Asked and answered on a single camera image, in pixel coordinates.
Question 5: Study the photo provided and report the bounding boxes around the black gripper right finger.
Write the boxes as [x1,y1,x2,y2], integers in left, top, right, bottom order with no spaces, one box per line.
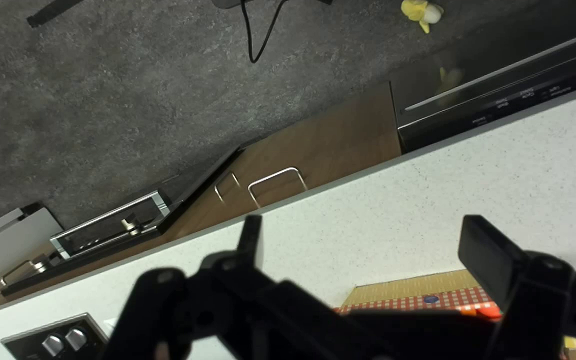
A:
[457,213,576,360]

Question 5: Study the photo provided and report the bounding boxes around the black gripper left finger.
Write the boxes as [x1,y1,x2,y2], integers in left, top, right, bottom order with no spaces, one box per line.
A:
[97,213,343,360]

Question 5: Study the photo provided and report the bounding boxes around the red checkered toy basket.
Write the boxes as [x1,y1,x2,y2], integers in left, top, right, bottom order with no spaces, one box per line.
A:
[332,268,576,360]

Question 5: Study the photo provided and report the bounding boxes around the wooden lower cabinet fronts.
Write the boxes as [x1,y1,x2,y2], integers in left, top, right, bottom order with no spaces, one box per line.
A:
[0,81,402,307]

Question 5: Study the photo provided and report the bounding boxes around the yellow plush toy on floor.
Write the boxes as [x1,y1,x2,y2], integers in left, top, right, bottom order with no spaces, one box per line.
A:
[399,0,444,34]

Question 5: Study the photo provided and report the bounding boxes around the black oven front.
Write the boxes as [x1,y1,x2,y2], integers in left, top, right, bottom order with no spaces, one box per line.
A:
[50,190,169,259]

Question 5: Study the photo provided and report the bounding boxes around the black dishwasher front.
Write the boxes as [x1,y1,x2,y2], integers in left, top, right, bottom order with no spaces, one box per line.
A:
[389,35,576,152]

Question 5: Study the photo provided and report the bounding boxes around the black floor cable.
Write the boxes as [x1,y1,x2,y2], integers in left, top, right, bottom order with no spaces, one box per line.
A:
[237,0,290,65]

